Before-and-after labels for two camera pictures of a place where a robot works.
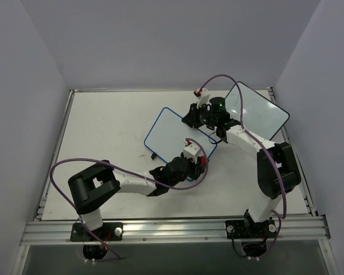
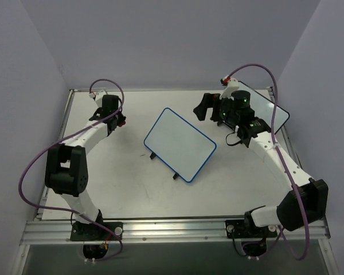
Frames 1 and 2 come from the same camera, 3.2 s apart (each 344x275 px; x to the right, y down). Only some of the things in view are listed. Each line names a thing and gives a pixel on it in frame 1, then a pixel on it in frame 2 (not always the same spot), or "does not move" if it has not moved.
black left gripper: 197,169 -> 114,121
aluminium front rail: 171,231 does not move
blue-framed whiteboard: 165,138 does not move
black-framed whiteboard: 261,116 does not move
